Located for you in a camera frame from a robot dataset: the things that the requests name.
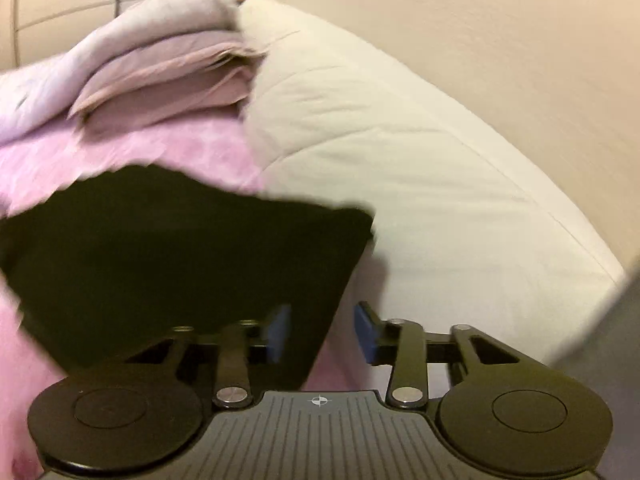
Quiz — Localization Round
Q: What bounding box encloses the pink rose bedsheet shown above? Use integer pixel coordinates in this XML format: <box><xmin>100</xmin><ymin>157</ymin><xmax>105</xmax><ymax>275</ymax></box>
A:
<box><xmin>1</xmin><ymin>111</ymin><xmax>373</xmax><ymax>479</ymax></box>

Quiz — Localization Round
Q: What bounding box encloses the black zip jacket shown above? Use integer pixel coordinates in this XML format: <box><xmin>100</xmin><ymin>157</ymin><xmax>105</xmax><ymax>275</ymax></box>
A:
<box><xmin>1</xmin><ymin>165</ymin><xmax>373</xmax><ymax>390</ymax></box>

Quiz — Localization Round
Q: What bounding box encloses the pink pillow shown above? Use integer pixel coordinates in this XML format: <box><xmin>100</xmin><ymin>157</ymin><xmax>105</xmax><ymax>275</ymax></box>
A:
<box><xmin>68</xmin><ymin>30</ymin><xmax>265</xmax><ymax>141</ymax></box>

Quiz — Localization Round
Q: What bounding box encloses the white striped duvet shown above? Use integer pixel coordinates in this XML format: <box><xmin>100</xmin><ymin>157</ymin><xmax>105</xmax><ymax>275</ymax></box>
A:
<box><xmin>1</xmin><ymin>0</ymin><xmax>238</xmax><ymax>145</ymax></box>

